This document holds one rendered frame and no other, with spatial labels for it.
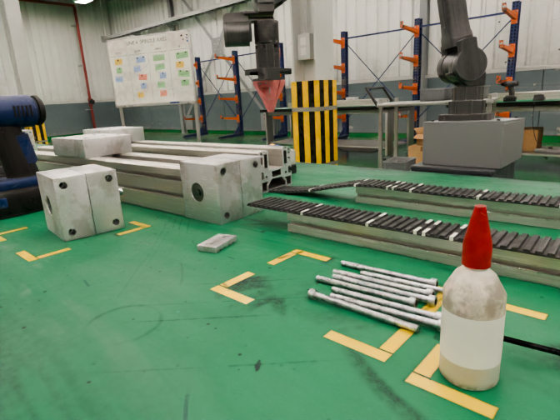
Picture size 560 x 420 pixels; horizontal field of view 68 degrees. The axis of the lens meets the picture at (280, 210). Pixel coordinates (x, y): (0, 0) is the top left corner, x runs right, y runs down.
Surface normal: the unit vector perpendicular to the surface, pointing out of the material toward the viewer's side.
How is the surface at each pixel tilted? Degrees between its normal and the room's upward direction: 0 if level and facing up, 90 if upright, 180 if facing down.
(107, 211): 90
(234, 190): 90
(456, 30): 79
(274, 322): 0
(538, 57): 90
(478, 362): 90
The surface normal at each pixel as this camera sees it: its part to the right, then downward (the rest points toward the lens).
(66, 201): 0.66, 0.16
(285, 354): -0.06, -0.96
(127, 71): -0.38, 0.26
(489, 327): 0.10, 0.26
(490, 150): -0.67, 0.23
